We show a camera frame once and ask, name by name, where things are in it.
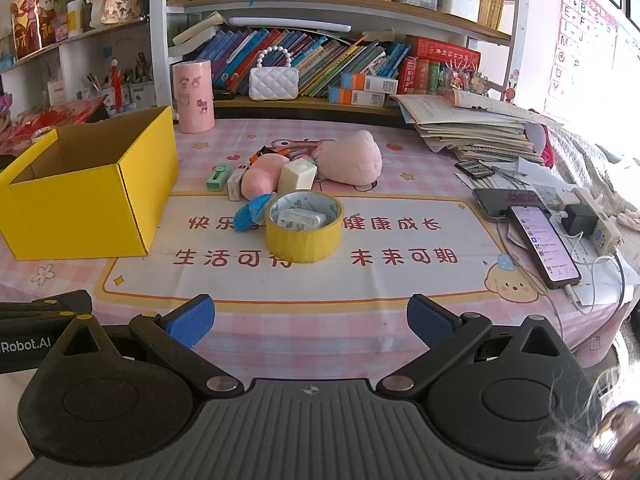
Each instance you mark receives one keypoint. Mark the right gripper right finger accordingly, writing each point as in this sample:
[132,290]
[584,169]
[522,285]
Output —
[450,339]

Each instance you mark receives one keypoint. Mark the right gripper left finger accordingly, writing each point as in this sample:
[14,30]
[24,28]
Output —
[169,341]

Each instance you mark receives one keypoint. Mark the blue toy car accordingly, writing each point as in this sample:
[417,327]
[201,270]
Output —
[252,214]

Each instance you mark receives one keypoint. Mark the yellow cardboard box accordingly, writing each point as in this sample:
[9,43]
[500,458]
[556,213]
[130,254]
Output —
[91,190]

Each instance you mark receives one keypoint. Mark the yellow tape roll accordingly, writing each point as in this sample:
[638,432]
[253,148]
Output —
[304,247]

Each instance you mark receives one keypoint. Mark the small white red box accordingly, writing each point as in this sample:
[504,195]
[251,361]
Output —
[234,184]

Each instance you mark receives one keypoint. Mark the white case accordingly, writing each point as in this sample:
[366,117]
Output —
[301,220]

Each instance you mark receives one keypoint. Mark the large pink plush toy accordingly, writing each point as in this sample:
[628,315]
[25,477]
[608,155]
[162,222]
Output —
[354,160]

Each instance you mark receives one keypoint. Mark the white rectangular eraser block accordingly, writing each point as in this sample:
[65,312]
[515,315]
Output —
[297,175]

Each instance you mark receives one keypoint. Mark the smartphone with lit screen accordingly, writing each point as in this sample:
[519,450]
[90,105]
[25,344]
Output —
[550,256]

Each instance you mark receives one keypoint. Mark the dark smartphone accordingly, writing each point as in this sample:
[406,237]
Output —
[495,202]

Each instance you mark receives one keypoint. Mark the small black card device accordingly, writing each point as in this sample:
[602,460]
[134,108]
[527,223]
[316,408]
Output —
[475,170]

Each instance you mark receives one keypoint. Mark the white power strip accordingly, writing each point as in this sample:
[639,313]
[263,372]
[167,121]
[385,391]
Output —
[584,216]

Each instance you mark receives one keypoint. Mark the red paper sheets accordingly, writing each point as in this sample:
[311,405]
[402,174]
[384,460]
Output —
[25,131]

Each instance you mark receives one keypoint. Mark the stack of papers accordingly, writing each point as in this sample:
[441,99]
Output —
[475,127]

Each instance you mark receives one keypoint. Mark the red figurine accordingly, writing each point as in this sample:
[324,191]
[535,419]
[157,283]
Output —
[116,83]

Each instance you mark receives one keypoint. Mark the pink cylinder container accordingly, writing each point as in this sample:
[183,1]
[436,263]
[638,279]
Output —
[193,93]

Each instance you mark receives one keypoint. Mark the lower orange blue box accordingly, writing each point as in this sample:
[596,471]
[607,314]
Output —
[341,96]

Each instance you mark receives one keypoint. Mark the orange blue box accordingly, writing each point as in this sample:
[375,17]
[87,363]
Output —
[341,96]
[369,83]

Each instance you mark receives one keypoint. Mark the upper orange blue box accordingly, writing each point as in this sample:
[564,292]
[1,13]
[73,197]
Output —
[369,83]

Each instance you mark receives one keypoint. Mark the white quilted pearl handbag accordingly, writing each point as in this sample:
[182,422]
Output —
[273,83]

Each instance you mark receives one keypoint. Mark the red dictionary book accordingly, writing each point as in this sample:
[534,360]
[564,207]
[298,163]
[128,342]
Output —
[443,52]

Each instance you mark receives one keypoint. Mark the red fortune god decoration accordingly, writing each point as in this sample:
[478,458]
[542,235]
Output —
[32,23]

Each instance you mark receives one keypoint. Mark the white bookshelf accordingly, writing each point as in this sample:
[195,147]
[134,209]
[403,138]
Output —
[361,15]

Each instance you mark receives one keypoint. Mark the white yellow bottle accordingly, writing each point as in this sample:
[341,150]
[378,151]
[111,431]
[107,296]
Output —
[75,18]

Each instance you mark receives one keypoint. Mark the alphabet wall poster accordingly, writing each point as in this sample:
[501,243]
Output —
[584,48]

